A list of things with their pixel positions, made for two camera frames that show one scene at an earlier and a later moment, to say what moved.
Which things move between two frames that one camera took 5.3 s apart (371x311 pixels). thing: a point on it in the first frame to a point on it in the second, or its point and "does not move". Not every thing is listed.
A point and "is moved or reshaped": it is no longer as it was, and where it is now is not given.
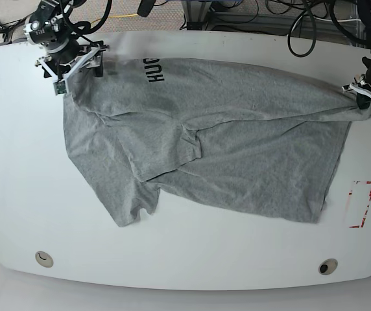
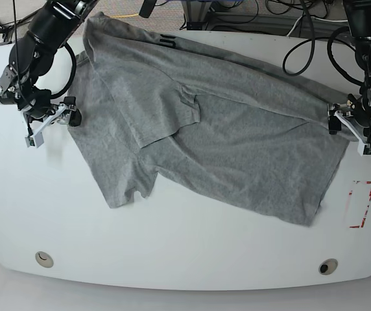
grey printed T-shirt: [243, 140] is moved or reshaped
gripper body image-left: [63, 65] to [40, 111]
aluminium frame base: [196, 13] does not move
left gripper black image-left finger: [98, 70] to [75, 118]
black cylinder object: [145, 7] does not move
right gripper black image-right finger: [363, 101] to [334, 124]
